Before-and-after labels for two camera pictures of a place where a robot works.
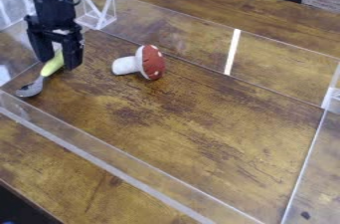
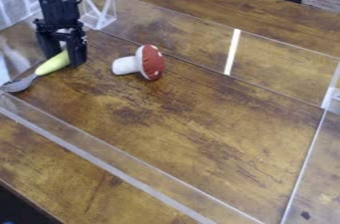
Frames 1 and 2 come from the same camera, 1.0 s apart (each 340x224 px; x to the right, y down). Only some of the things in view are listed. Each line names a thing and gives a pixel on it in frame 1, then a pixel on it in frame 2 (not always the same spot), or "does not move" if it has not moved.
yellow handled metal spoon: [51, 68] to [55, 63]
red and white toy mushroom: [148, 62] does not move
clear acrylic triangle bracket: [97, 18] does not move
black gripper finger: [72, 52] does not move
